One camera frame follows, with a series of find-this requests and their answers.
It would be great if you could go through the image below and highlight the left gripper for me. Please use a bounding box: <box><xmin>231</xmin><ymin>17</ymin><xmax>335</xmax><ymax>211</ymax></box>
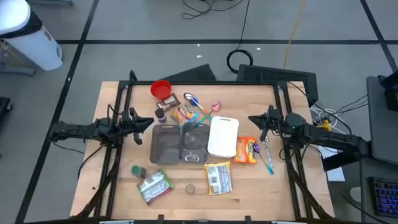
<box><xmin>119</xmin><ymin>107</ymin><xmax>155</xmax><ymax>146</ymax></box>

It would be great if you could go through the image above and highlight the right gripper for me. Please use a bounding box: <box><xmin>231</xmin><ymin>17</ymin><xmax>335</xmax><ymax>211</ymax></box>
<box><xmin>248</xmin><ymin>105</ymin><xmax>284</xmax><ymax>143</ymax></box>

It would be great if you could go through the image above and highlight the black-lid spice jar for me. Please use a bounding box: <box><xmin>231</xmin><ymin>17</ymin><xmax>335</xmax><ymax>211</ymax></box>
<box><xmin>154</xmin><ymin>108</ymin><xmax>168</xmax><ymax>124</ymax></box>

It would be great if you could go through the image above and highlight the yellow red blue snack bag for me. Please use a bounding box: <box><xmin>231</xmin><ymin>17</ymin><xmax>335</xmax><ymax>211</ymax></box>
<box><xmin>169</xmin><ymin>104</ymin><xmax>199</xmax><ymax>127</ymax></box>

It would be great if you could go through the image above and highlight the green and white snack packet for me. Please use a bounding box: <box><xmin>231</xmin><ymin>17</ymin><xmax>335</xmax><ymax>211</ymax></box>
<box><xmin>137</xmin><ymin>169</ymin><xmax>175</xmax><ymax>206</ymax></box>

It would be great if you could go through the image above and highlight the orange ramen packet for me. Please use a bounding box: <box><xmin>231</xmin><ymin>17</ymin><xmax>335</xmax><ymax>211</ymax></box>
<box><xmin>233</xmin><ymin>136</ymin><xmax>259</xmax><ymax>165</ymax></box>

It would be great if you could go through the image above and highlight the brown chocolate snack packet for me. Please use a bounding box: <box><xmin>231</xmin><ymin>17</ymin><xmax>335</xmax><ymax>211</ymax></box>
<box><xmin>155</xmin><ymin>93</ymin><xmax>182</xmax><ymax>112</ymax></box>

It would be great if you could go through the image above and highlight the red plastic bowl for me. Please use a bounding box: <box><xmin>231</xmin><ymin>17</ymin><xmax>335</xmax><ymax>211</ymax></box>
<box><xmin>150</xmin><ymin>79</ymin><xmax>172</xmax><ymax>101</ymax></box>

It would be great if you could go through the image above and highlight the black perforated case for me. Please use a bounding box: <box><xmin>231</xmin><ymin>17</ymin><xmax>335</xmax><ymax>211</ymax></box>
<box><xmin>236</xmin><ymin>64</ymin><xmax>318</xmax><ymax>106</ymax></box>

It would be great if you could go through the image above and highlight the green-lid spice jar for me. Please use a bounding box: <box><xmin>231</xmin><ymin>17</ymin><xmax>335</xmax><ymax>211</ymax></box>
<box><xmin>131</xmin><ymin>165</ymin><xmax>147</xmax><ymax>180</ymax></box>

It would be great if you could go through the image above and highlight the yellow ramen packet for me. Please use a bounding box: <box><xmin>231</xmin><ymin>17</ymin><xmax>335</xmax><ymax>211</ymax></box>
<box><xmin>204</xmin><ymin>161</ymin><xmax>233</xmax><ymax>196</ymax></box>

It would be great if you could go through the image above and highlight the white paper sheet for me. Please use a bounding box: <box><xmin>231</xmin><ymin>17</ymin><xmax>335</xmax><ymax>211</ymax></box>
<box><xmin>317</xmin><ymin>144</ymin><xmax>346</xmax><ymax>183</ymax></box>

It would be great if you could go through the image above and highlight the dark keyboard desk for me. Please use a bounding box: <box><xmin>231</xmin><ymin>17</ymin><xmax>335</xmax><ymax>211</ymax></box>
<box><xmin>359</xmin><ymin>155</ymin><xmax>398</xmax><ymax>224</ymax></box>

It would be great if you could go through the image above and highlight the white computer mouse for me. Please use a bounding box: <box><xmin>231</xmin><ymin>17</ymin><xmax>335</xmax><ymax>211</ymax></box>
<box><xmin>349</xmin><ymin>186</ymin><xmax>362</xmax><ymax>203</ymax></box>

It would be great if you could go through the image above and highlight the black box on grey desk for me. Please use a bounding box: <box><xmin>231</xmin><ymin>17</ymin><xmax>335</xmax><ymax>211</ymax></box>
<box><xmin>377</xmin><ymin>70</ymin><xmax>398</xmax><ymax>112</ymax></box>

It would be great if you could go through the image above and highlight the white trash can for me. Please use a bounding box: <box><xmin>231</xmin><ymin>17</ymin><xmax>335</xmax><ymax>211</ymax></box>
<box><xmin>0</xmin><ymin>0</ymin><xmax>63</xmax><ymax>72</ymax></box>

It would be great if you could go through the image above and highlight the backlit keyboard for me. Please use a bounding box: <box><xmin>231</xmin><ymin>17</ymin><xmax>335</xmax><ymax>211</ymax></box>
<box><xmin>369</xmin><ymin>176</ymin><xmax>398</xmax><ymax>218</ymax></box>

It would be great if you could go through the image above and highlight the black aluminium frame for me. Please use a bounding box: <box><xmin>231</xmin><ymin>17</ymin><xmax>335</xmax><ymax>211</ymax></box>
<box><xmin>70</xmin><ymin>70</ymin><xmax>336</xmax><ymax>224</ymax></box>

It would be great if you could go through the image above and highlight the pink spoon with teal handle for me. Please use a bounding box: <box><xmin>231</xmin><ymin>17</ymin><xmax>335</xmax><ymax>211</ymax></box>
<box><xmin>195</xmin><ymin>101</ymin><xmax>222</xmax><ymax>128</ymax></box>

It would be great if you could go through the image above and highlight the yellow cable connector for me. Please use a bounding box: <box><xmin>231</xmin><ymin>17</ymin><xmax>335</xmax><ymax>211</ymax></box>
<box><xmin>317</xmin><ymin>119</ymin><xmax>333</xmax><ymax>133</ymax></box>

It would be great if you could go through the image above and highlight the black coiled cable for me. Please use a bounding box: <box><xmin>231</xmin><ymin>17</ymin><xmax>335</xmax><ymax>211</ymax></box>
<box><xmin>226</xmin><ymin>0</ymin><xmax>254</xmax><ymax>75</ymax></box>

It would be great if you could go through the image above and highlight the yellow cable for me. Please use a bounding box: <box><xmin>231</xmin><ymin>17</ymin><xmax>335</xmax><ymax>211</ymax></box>
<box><xmin>283</xmin><ymin>0</ymin><xmax>308</xmax><ymax>70</ymax></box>

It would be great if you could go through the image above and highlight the black tangled floor cable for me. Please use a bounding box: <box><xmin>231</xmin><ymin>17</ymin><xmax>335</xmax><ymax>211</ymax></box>
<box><xmin>181</xmin><ymin>0</ymin><xmax>246</xmax><ymax>20</ymax></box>

